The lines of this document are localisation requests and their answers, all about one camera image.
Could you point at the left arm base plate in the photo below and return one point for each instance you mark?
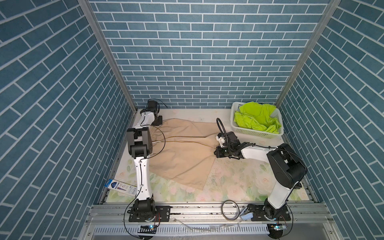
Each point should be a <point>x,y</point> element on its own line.
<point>141,215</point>

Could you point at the blue white connector plug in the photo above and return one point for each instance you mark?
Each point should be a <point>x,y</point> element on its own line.
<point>247,216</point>

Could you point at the beige shorts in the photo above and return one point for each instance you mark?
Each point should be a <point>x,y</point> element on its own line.
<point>184,151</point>

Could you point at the blue white paper box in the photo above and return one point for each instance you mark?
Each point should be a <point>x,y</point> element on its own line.
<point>121,187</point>

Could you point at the lime green shorts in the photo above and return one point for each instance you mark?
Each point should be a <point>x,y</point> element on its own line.
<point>257,117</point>

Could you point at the white slotted cable duct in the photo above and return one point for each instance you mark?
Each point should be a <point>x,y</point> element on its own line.
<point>173,230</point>

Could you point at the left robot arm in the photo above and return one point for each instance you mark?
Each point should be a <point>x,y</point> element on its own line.
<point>140,148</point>

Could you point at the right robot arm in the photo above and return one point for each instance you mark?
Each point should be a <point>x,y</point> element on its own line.
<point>288,168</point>

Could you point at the white plastic basket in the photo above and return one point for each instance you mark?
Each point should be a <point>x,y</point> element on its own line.
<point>236,128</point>

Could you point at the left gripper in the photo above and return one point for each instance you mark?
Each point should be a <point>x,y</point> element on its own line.
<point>158,121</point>

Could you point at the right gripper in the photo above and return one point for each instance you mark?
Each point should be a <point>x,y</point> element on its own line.
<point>218,154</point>

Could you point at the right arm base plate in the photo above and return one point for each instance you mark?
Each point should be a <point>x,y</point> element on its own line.
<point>268,213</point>

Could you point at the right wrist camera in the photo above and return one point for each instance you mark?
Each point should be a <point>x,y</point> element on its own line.
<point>221,138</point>

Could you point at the aluminium front rail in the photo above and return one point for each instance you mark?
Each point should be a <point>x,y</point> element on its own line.
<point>309,221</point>

